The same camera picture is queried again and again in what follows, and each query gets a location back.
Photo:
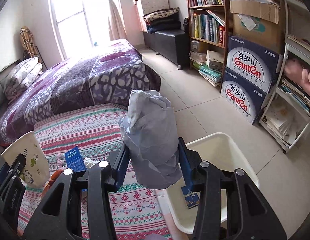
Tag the right hand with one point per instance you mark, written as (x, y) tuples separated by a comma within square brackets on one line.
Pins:
[(294, 70)]

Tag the upper Ganten water carton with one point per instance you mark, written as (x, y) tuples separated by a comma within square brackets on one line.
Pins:
[(257, 64)]

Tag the ganten water carton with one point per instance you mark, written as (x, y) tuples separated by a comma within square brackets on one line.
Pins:
[(248, 99), (257, 64)]

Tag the blue paper medicine box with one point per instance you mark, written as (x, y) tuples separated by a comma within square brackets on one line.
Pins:
[(74, 160)]

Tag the small white paper scrap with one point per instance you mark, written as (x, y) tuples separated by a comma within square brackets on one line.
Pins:
[(89, 163)]

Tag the striped patterned table cloth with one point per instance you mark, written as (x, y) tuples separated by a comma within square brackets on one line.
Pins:
[(135, 209)]

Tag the plaid folding chair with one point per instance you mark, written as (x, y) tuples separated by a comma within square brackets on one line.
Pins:
[(30, 50)]

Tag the red sausage wrapper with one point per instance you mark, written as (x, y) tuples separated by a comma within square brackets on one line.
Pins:
[(49, 184)]

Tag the lower Ganten water carton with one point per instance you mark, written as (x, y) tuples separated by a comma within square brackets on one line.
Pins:
[(248, 99)]

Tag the black storage bench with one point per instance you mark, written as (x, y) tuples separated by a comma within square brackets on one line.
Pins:
[(171, 44)]

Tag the white metal shelf rack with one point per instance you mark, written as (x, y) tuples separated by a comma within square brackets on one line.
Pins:
[(287, 115)]

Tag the folded clothes pile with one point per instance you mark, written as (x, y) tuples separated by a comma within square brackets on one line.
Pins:
[(166, 19)]

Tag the folded floral duvet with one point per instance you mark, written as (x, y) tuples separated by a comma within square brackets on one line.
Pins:
[(21, 77)]

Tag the white patterned paper bag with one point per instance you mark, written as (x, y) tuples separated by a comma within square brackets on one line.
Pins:
[(37, 169)]

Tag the wooden bookshelf with books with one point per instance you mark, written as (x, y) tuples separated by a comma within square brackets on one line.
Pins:
[(209, 25)]

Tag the stack of books on floor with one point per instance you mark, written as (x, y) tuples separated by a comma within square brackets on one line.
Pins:
[(209, 65)]

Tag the pink curtain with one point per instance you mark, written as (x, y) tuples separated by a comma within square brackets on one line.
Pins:
[(116, 27)]

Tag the white plastic trash bin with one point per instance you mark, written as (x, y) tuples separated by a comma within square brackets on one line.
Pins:
[(220, 150)]

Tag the large white paper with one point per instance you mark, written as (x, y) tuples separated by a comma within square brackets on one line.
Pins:
[(149, 130)]

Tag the pink white striped wrapper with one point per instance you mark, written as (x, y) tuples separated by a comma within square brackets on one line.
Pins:
[(60, 161)]

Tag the brown cardboard box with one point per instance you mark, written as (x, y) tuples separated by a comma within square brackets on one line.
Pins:
[(261, 23)]

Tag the purple patterned bed quilt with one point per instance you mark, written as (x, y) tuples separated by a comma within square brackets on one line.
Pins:
[(99, 76)]

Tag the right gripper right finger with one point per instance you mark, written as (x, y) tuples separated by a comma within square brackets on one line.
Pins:
[(205, 178)]

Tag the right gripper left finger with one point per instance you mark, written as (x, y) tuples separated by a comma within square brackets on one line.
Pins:
[(105, 177)]

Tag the small dark blue card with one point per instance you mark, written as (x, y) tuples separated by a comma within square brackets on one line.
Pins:
[(191, 198)]

